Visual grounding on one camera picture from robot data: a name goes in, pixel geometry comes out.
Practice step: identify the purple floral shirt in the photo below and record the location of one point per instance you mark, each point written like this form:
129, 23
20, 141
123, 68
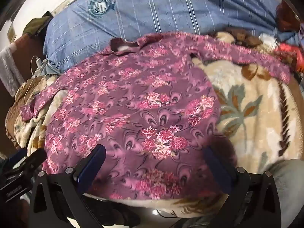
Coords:
133, 104

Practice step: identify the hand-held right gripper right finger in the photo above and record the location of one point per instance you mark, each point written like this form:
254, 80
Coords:
219, 173

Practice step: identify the blue striped pillow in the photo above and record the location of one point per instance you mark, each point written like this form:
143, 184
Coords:
166, 9

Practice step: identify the olive green cloth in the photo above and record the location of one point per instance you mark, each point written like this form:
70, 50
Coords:
35, 25

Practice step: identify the light blue cloth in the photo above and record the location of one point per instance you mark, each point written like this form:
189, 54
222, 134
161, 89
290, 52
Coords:
286, 36

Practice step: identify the bright red cloth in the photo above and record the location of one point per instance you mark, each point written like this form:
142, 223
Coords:
285, 49

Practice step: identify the cream floral fleece blanket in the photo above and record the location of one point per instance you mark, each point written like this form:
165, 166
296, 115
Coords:
256, 123

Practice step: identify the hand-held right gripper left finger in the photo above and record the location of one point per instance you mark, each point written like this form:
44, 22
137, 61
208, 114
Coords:
93, 164

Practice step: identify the white fluffy towel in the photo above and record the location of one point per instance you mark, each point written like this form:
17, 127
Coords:
8, 67

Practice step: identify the dark red cloth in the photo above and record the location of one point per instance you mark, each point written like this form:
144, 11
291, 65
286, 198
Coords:
287, 16

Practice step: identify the grey cloth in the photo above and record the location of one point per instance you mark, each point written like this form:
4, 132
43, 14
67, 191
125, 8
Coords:
288, 179

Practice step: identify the grey-blue crumpled cloth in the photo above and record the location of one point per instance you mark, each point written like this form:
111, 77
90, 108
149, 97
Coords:
48, 68

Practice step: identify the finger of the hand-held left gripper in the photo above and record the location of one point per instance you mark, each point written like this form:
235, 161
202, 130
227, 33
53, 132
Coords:
14, 158
35, 158

